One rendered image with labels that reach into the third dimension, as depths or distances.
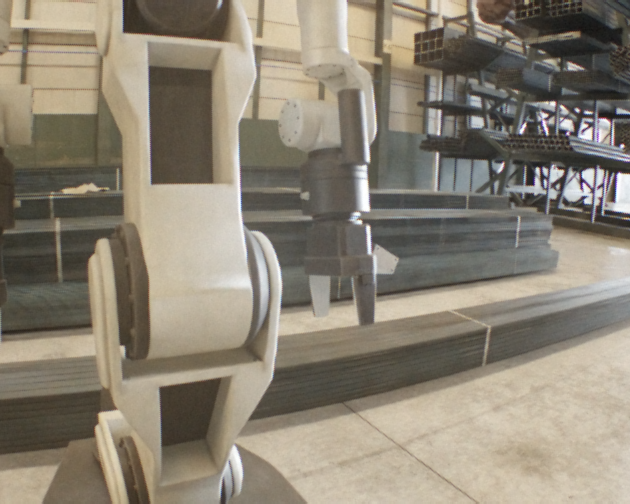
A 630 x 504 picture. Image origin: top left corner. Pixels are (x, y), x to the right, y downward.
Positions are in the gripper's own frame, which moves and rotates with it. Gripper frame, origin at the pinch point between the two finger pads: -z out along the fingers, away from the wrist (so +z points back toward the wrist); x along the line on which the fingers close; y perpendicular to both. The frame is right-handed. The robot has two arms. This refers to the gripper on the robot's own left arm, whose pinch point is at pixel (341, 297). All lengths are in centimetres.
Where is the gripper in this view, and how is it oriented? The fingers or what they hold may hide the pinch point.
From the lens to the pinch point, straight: 65.6
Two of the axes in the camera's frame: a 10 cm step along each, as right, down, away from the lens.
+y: 8.6, -0.6, 5.1
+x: 5.1, -0.2, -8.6
